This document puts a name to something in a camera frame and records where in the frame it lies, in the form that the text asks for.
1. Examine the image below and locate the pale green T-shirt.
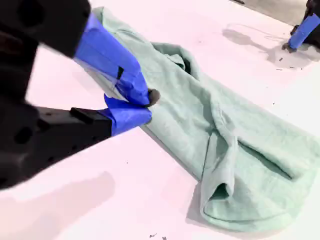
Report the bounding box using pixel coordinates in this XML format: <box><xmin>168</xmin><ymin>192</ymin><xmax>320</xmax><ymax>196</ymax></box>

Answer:
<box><xmin>91</xmin><ymin>6</ymin><xmax>320</xmax><ymax>232</ymax></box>

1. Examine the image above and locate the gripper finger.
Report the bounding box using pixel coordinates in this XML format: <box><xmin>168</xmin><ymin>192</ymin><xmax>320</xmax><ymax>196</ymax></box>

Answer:
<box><xmin>14</xmin><ymin>93</ymin><xmax>153</xmax><ymax>176</ymax></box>
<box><xmin>0</xmin><ymin>0</ymin><xmax>161</xmax><ymax>109</ymax></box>
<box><xmin>281</xmin><ymin>0</ymin><xmax>320</xmax><ymax>54</ymax></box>

